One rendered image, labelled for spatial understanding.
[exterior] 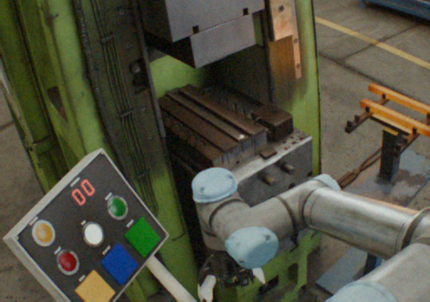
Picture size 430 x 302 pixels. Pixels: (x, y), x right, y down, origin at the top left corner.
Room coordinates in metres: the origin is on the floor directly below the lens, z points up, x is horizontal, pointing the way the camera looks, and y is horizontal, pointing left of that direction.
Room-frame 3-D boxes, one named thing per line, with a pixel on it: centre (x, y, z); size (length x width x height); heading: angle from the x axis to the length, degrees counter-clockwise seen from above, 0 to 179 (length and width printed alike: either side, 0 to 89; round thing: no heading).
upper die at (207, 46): (1.33, 0.04, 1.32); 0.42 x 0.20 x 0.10; 30
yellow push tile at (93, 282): (0.64, 0.33, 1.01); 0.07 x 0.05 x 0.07; 145
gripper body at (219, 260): (0.63, 0.01, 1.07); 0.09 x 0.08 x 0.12; 13
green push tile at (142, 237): (0.80, 0.21, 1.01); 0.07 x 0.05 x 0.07; 145
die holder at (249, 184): (1.36, -0.01, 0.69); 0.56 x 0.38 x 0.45; 30
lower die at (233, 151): (1.33, 0.04, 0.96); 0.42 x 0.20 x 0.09; 30
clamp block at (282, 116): (1.29, -0.19, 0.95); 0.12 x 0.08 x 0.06; 30
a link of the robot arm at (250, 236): (0.55, -0.04, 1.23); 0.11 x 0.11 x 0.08; 21
